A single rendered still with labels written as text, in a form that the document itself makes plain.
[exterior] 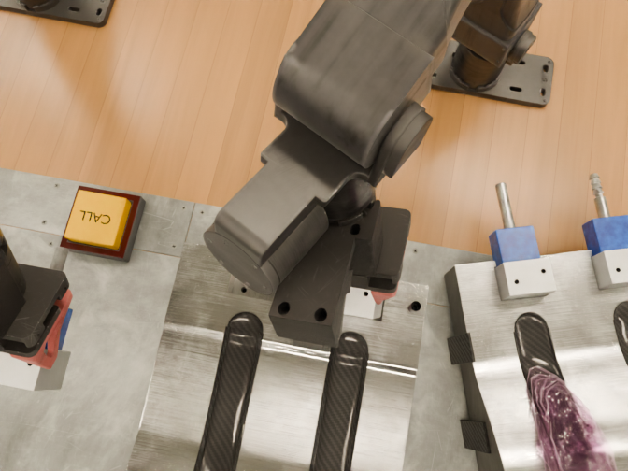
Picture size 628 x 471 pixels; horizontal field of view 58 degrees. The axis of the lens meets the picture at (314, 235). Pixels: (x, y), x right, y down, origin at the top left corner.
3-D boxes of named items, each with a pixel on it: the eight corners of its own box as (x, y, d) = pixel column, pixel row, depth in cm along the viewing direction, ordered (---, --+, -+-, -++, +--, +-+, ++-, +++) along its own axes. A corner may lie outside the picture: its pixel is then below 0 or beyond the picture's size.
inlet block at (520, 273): (472, 194, 67) (485, 178, 62) (514, 190, 67) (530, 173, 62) (493, 303, 64) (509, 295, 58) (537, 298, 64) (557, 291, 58)
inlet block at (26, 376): (50, 249, 57) (23, 236, 52) (98, 258, 57) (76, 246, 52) (11, 379, 54) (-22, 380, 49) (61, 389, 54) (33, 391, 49)
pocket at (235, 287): (241, 258, 63) (236, 250, 59) (288, 266, 62) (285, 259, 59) (232, 298, 61) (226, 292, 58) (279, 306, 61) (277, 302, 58)
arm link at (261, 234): (292, 322, 37) (313, 252, 26) (193, 244, 38) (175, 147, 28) (389, 205, 41) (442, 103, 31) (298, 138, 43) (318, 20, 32)
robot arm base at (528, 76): (573, 77, 65) (578, 25, 67) (403, 46, 67) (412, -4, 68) (546, 109, 73) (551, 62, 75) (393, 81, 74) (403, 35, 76)
